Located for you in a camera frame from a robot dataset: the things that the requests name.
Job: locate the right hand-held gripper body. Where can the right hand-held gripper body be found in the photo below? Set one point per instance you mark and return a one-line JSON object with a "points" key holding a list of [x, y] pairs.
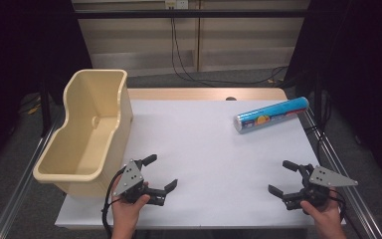
{"points": [[318, 186]]}

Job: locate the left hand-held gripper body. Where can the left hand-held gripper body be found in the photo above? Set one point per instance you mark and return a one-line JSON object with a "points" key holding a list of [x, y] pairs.
{"points": [[130, 181]]}

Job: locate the blue cylindrical can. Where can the blue cylindrical can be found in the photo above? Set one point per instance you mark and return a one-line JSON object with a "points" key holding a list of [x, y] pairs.
{"points": [[272, 115]]}

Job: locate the beige plastic basket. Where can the beige plastic basket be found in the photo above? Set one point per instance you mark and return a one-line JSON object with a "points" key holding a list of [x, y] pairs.
{"points": [[86, 132]]}

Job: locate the person's right hand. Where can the person's right hand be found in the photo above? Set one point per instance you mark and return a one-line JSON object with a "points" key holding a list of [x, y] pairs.
{"points": [[325, 212]]}

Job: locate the person's left hand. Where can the person's left hand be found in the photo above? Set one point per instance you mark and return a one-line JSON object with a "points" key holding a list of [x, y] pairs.
{"points": [[127, 208]]}

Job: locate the white table mat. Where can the white table mat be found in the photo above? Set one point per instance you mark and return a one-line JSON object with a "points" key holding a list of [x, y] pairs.
{"points": [[192, 166]]}

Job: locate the aluminium rail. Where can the aluminium rail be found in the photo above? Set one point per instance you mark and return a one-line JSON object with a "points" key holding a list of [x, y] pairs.
{"points": [[341, 172], [20, 186]]}

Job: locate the white wall socket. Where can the white wall socket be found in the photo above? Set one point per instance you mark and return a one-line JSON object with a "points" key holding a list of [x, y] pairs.
{"points": [[177, 4]]}

